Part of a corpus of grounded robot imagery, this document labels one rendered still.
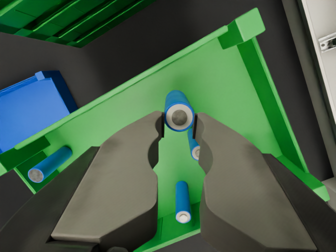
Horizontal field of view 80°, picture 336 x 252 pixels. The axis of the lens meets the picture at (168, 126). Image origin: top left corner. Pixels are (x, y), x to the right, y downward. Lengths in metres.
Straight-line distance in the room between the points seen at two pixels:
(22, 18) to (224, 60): 0.30
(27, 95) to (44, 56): 0.13
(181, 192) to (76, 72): 0.48
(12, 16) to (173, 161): 0.30
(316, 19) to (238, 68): 0.28
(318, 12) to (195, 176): 0.39
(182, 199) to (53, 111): 0.52
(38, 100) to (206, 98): 0.55
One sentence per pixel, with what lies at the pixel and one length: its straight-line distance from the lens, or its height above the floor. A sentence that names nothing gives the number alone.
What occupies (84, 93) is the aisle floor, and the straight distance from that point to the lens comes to 0.64.
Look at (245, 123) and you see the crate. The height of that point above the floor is 0.32.
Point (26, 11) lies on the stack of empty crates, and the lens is 0.38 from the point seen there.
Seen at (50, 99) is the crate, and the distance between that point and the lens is 0.69.
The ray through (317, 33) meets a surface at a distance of 0.52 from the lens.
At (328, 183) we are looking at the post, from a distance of 0.81.
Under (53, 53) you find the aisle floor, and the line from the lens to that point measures 0.67.
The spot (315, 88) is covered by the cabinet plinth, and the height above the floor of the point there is 0.03.
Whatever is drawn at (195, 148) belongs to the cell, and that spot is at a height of 0.39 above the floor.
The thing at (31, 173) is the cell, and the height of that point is 0.39.
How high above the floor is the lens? 0.58
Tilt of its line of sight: 74 degrees down
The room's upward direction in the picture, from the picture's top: 173 degrees counter-clockwise
